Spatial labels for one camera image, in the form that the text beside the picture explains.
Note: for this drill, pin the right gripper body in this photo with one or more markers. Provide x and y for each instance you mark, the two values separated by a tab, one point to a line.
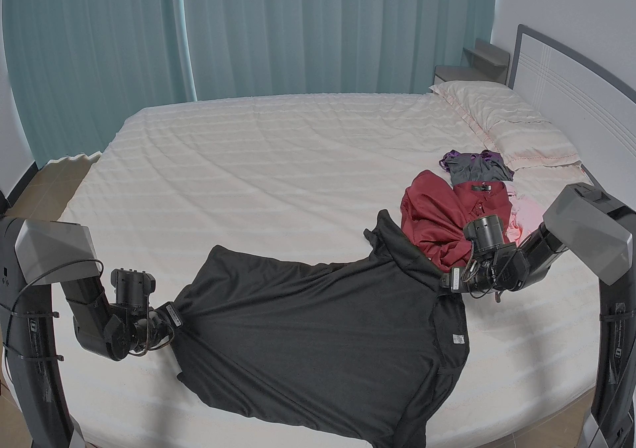
459	281

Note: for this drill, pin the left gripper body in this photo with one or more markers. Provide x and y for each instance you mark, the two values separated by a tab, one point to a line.
166	329

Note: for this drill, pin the black T-shirt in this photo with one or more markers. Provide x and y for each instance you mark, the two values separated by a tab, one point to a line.
298	336

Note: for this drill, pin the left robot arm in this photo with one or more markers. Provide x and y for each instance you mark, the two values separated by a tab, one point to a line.
49	247

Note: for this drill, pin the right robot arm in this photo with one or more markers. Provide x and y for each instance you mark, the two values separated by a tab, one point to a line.
586	232

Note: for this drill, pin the bed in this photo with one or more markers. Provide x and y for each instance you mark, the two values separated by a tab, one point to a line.
248	163

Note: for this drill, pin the dark red shirt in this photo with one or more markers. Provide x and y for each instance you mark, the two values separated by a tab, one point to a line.
427	207

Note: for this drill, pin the pink garment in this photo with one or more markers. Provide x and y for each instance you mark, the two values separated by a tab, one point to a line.
526	217

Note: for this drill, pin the grey garment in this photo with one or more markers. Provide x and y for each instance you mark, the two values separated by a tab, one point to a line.
477	170

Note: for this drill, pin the purple garment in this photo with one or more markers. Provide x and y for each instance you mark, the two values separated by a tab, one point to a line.
449	156

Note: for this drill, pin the cream pillow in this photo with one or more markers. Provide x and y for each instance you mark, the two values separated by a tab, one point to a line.
507	123

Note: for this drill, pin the grey bedside table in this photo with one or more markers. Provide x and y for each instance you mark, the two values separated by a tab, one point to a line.
467	73

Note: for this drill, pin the blue-green curtain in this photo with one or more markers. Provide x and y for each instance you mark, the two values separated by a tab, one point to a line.
99	38
338	14

